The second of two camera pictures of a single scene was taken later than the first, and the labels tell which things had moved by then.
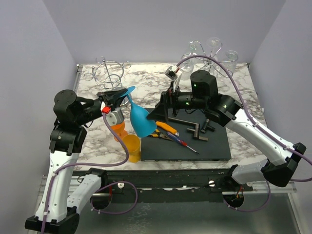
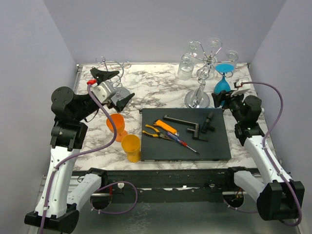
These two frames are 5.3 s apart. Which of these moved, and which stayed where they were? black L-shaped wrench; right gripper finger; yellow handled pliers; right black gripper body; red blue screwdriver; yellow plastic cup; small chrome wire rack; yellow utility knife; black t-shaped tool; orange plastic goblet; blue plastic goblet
Moved: right black gripper body; blue plastic goblet; right gripper finger
Stayed: black L-shaped wrench; red blue screwdriver; black t-shaped tool; yellow plastic cup; yellow handled pliers; orange plastic goblet; yellow utility knife; small chrome wire rack
